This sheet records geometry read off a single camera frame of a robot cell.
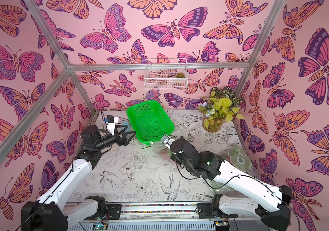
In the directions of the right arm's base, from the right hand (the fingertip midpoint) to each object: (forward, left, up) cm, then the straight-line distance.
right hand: (177, 142), depth 69 cm
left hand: (+8, +24, 0) cm, 25 cm away
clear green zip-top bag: (+1, +10, -8) cm, 12 cm away
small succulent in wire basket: (+47, -2, +7) cm, 47 cm away
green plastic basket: (+37, +20, -27) cm, 50 cm away
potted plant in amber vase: (+29, -28, -3) cm, 40 cm away
